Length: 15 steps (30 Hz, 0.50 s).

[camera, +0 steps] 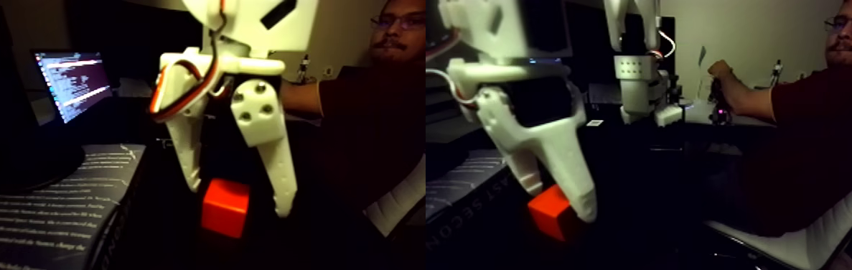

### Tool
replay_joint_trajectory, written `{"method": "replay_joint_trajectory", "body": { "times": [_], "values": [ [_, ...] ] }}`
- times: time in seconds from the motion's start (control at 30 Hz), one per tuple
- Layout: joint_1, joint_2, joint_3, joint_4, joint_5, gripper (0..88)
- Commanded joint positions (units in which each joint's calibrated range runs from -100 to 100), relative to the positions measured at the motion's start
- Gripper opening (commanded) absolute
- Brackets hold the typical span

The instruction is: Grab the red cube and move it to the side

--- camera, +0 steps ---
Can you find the red cube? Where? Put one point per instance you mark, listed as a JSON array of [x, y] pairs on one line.
[[226, 215]]

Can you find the dark leader arm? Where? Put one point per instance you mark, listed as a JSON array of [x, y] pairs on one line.
[[719, 105]]

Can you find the person's hand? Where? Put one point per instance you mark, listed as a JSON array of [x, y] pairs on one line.
[[721, 75]]

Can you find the small standing figurine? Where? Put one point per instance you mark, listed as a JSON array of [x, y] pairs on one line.
[[303, 68]]

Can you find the open laptop with lit screen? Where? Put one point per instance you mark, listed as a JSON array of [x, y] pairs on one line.
[[75, 83]]

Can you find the black book with printed text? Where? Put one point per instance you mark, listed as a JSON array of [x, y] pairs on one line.
[[34, 219]]

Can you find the white office chair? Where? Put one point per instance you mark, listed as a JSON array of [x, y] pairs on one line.
[[825, 241]]

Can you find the person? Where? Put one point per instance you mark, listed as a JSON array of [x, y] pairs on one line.
[[840, 136]]

